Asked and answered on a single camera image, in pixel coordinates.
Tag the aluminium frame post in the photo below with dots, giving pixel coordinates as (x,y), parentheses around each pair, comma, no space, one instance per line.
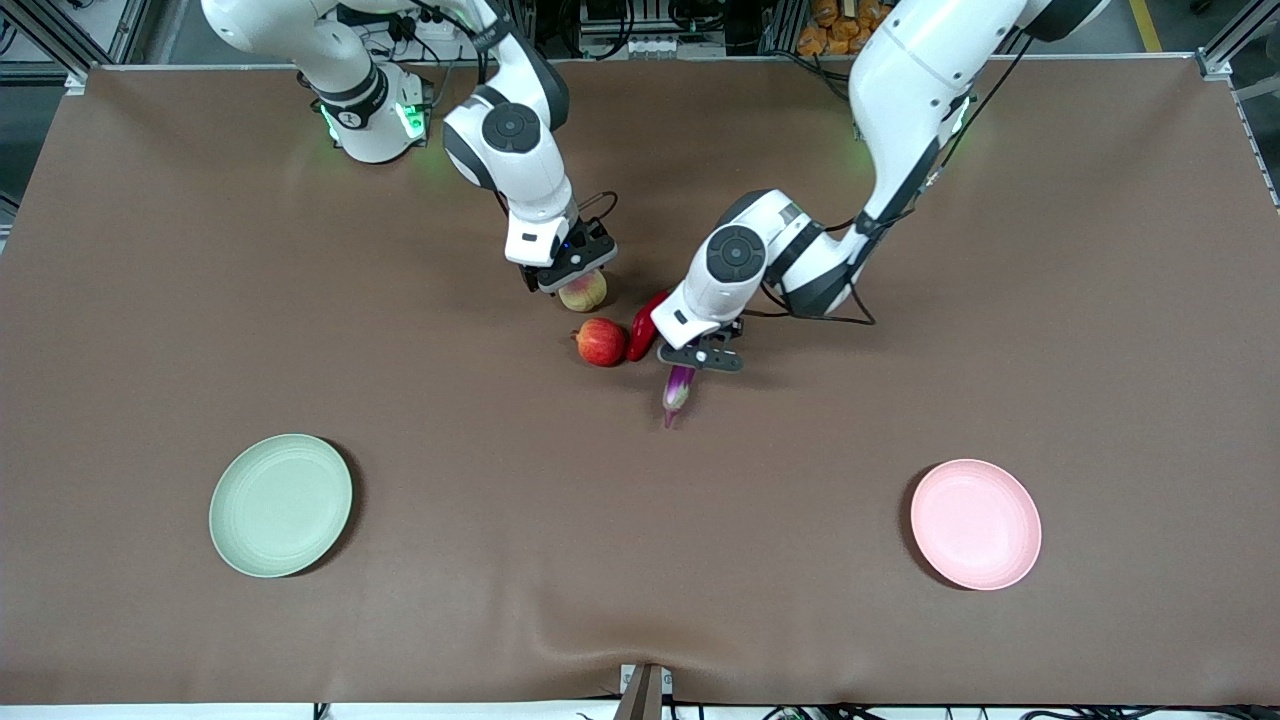
(60,30)
(1225,50)

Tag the pale green round plate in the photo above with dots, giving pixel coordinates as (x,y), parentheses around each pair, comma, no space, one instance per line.
(280,505)

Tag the white power strip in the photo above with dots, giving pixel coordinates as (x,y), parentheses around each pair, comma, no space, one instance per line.
(650,45)

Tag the red pomegranate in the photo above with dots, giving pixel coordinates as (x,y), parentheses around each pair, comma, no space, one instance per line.
(602,343)

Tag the bag of orange items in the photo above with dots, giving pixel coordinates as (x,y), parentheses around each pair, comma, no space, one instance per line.
(840,25)

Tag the yellow pink peach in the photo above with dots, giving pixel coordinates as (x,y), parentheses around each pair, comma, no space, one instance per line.
(585,297)

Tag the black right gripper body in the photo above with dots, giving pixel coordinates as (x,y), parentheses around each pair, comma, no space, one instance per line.
(583,254)

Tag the pink round plate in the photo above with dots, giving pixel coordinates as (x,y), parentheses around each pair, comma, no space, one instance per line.
(975,525)

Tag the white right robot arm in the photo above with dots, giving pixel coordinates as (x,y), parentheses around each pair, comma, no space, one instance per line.
(520,160)

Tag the purple eggplant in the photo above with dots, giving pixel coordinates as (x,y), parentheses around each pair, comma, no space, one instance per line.
(678,392)

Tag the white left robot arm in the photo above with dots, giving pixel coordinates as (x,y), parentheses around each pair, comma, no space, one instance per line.
(900,90)

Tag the red chili pepper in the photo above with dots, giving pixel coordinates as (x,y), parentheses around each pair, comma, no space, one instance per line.
(642,335)

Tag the brown table cloth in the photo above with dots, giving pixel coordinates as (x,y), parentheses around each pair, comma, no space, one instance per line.
(640,560)

